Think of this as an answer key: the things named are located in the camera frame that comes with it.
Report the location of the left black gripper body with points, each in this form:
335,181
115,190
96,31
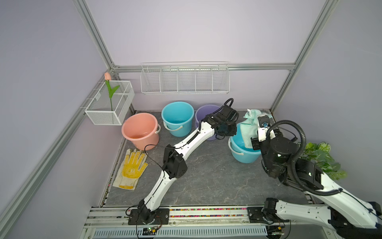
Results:
228,129

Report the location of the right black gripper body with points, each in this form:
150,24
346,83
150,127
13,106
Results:
255,144

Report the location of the teal bucket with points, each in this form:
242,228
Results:
239,151
177,118

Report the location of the mint green cloth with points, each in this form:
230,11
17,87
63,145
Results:
249,127

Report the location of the purple bucket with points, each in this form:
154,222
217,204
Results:
202,112

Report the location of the pink plastic bucket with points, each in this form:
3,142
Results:
142,130

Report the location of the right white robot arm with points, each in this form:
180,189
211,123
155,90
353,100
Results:
341,211

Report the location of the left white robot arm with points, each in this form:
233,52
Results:
174,165

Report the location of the potted green plant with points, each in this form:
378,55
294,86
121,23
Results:
319,154

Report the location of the yellow white work glove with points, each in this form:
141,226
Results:
130,170

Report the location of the pink artificial tulip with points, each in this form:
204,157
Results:
111,91

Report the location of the long white wire shelf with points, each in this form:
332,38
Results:
185,77

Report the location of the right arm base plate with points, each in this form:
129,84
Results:
256,214

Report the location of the white vented cable duct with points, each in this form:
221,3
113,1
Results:
180,232

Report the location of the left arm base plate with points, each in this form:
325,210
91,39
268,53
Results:
158,215

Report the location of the white wire basket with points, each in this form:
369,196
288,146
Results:
98,110

